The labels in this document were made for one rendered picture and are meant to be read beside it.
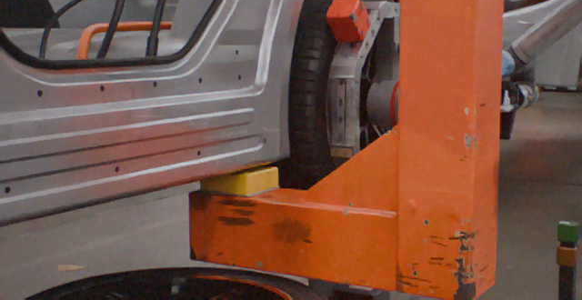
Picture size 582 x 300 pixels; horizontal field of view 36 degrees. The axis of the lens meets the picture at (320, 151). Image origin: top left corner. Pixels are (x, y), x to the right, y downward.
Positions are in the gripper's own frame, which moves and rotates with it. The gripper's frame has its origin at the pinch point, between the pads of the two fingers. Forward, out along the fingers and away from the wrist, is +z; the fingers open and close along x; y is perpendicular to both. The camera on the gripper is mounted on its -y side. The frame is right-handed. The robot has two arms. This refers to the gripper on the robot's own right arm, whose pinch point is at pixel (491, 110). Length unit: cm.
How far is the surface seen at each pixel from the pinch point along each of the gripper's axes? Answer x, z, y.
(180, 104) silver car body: -31, 98, 8
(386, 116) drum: -20.9, 23.4, -0.8
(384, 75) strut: -23.5, 19.5, 9.8
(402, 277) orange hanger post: 7, 77, -27
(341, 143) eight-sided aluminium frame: -24.1, 43.3, -5.8
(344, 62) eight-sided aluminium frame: -23, 43, 14
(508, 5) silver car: -63, -224, 34
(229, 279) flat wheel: -33, 79, -33
